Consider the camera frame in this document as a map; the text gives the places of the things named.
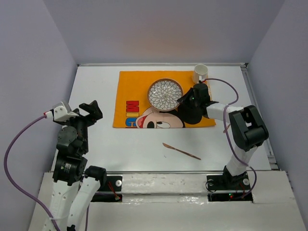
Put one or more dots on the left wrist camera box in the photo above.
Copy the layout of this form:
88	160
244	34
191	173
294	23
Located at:
63	112

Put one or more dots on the white ceramic mug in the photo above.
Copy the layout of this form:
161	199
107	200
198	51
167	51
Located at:
200	72

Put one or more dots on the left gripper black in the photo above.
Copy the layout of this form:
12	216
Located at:
95	112

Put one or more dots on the copper knife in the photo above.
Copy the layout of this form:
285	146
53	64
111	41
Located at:
183	152

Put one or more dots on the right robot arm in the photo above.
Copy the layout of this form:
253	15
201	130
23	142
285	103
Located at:
244	128

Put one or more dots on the yellow Mickey Mouse cloth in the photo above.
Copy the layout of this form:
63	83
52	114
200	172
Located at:
132	109

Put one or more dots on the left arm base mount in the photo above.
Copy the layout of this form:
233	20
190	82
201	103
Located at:
111	192

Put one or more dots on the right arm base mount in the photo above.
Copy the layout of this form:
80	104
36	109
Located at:
219	191

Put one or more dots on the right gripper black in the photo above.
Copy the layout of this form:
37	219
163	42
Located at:
183	100

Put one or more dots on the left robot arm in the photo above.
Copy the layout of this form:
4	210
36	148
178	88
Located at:
74	184

